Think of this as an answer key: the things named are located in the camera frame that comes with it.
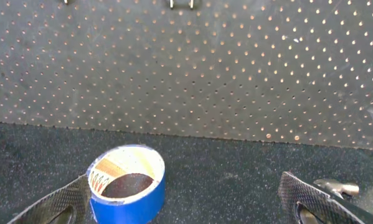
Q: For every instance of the metal hook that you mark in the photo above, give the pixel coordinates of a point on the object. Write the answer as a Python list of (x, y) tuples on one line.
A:
[(182, 4)]

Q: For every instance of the black pegboard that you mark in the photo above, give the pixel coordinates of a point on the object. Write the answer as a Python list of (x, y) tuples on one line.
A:
[(186, 77)]

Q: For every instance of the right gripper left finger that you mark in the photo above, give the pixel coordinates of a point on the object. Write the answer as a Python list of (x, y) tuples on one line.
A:
[(58, 205)]

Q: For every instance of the roll of blue tape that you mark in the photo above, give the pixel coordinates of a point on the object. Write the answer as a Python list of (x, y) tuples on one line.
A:
[(133, 211)]

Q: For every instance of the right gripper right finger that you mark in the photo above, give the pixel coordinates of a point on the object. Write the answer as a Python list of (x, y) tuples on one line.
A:
[(314, 202)]

